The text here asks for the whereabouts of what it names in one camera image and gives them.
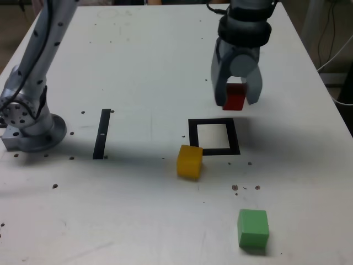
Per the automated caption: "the yellow cube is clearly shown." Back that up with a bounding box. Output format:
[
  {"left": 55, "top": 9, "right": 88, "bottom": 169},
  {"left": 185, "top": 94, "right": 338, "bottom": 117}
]
[{"left": 176, "top": 145, "right": 204, "bottom": 182}]

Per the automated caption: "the white cable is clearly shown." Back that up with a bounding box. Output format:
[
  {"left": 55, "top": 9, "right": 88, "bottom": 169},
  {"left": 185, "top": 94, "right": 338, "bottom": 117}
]
[{"left": 316, "top": 35, "right": 353, "bottom": 73}]

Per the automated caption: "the green cube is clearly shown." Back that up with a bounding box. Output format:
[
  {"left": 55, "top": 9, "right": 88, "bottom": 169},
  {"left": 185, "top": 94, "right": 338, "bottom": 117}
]
[{"left": 237, "top": 209, "right": 270, "bottom": 248}]

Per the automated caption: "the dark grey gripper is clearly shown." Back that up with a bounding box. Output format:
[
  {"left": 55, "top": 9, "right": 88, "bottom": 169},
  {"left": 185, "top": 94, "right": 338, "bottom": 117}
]
[{"left": 211, "top": 40, "right": 263, "bottom": 107}]

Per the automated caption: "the black tape strip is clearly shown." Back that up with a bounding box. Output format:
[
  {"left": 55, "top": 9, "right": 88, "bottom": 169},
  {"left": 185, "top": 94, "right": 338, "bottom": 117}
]
[{"left": 92, "top": 108, "right": 112, "bottom": 160}]

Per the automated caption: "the red cube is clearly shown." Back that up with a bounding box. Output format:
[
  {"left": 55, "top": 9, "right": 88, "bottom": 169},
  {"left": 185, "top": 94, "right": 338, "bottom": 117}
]
[{"left": 222, "top": 82, "right": 248, "bottom": 111}]

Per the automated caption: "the black tape square outline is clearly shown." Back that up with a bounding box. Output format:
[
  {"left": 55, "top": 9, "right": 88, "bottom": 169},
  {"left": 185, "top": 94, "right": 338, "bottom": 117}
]
[{"left": 188, "top": 118, "right": 241, "bottom": 156}]

